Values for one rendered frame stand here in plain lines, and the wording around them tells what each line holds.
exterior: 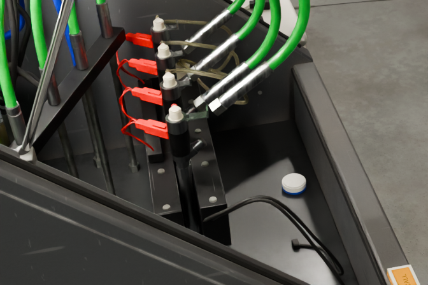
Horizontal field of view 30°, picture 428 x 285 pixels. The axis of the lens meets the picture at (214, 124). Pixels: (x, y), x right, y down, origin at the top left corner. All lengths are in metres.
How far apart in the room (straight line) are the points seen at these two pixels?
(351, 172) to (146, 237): 0.53
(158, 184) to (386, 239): 0.32
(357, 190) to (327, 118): 0.17
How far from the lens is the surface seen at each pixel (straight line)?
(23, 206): 0.66
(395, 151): 2.72
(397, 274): 1.02
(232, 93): 1.03
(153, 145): 1.17
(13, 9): 1.18
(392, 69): 3.12
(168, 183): 1.13
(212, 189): 1.11
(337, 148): 1.21
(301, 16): 0.99
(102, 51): 1.21
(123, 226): 0.69
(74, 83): 1.15
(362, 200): 1.13
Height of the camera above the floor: 1.71
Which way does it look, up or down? 37 degrees down
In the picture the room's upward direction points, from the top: 7 degrees counter-clockwise
